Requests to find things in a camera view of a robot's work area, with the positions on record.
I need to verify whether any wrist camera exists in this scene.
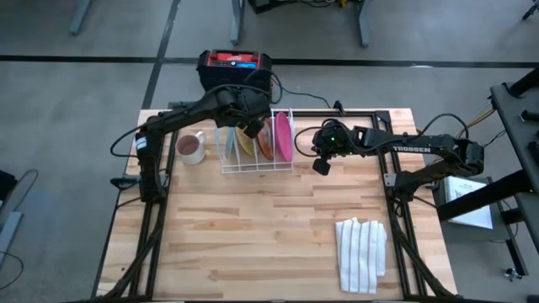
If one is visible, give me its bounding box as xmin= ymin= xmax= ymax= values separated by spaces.
xmin=312 ymin=156 xmax=333 ymax=178
xmin=243 ymin=118 xmax=266 ymax=141

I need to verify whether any pink plate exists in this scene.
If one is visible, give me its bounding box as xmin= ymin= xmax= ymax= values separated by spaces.
xmin=274 ymin=110 xmax=295 ymax=163

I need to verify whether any grey desk leg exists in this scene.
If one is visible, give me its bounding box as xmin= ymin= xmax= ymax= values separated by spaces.
xmin=68 ymin=0 xmax=93 ymax=37
xmin=358 ymin=0 xmax=375 ymax=49
xmin=229 ymin=0 xmax=248 ymax=47

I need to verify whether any black stand frame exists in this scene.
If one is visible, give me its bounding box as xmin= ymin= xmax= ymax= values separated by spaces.
xmin=436 ymin=66 xmax=539 ymax=277

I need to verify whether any power station cable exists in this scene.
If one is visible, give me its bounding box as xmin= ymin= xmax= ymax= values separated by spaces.
xmin=275 ymin=82 xmax=347 ymax=116

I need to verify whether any grey box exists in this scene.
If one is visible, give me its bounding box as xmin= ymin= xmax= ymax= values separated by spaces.
xmin=432 ymin=175 xmax=514 ymax=244

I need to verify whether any white mug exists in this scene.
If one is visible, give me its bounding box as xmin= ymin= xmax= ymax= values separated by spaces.
xmin=174 ymin=130 xmax=209 ymax=167

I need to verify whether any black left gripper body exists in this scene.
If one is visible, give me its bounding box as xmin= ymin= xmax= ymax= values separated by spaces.
xmin=213 ymin=87 xmax=272 ymax=128

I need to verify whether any black table frame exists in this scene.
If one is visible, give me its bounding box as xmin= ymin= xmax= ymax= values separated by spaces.
xmin=125 ymin=99 xmax=448 ymax=302

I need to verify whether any dark brown plate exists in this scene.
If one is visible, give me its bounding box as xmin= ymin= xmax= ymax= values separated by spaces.
xmin=256 ymin=119 xmax=275 ymax=162

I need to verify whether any white paper sheet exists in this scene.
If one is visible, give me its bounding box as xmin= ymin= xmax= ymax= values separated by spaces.
xmin=445 ymin=174 xmax=494 ymax=231

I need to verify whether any white striped towel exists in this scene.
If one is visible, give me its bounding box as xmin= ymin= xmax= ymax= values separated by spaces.
xmin=334 ymin=216 xmax=389 ymax=295

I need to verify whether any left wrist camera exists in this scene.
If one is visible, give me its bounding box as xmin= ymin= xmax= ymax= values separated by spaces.
xmin=243 ymin=118 xmax=266 ymax=141

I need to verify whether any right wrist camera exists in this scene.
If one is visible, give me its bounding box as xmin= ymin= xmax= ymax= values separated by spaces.
xmin=312 ymin=156 xmax=333 ymax=178

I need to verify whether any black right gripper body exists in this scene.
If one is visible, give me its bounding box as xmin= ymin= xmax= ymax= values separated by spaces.
xmin=311 ymin=119 xmax=368 ymax=160

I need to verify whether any white wire dish rack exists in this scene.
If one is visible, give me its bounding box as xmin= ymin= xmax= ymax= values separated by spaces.
xmin=214 ymin=108 xmax=296 ymax=175

